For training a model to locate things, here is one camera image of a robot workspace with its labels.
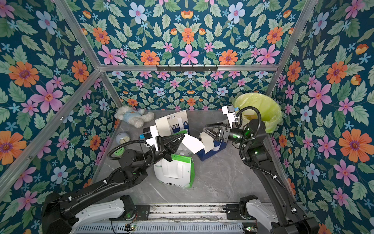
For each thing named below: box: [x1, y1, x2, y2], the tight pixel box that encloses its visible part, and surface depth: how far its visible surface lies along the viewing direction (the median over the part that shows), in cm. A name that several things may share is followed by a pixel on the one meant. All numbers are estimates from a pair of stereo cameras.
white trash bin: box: [234, 92, 283, 134], surface depth 92 cm
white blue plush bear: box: [113, 105, 155, 129], surface depth 108 cm
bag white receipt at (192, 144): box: [181, 133, 206, 155], surface depth 56 cm
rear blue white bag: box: [166, 109, 190, 135], surface depth 87 cm
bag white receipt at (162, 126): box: [154, 116, 172, 137], surface depth 84 cm
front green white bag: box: [153, 154, 196, 188], surface depth 73 cm
